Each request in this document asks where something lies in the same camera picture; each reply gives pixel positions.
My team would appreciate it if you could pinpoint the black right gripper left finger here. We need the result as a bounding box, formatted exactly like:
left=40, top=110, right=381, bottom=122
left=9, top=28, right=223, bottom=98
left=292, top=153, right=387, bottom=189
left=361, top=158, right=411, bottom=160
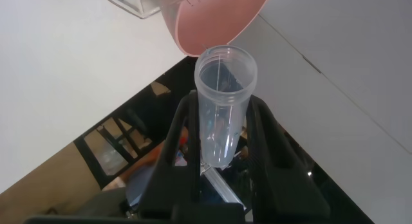
left=138, top=89, right=202, bottom=219

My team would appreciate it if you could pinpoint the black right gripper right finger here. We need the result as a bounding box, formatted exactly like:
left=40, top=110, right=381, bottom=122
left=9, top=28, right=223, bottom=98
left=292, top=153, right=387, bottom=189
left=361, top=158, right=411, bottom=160
left=245, top=94, right=331, bottom=223

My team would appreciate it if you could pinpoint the blue pigment test tube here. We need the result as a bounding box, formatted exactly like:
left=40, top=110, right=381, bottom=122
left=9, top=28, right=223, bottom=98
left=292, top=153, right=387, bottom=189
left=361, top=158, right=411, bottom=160
left=194, top=44, right=259, bottom=169

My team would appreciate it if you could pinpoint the silver metal bar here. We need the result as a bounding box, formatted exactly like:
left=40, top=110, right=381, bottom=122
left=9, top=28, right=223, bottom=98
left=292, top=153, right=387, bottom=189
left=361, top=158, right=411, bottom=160
left=200, top=165, right=248, bottom=212

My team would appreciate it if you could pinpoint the pink plastic bowl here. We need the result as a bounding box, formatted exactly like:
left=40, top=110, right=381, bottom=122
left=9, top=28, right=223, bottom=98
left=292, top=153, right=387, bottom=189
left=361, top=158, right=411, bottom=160
left=160, top=0, right=272, bottom=58

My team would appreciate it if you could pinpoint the clear plastic measuring beaker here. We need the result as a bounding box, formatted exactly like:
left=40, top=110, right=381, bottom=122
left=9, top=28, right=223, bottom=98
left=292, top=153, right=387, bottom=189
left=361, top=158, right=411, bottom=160
left=98, top=0, right=207, bottom=20

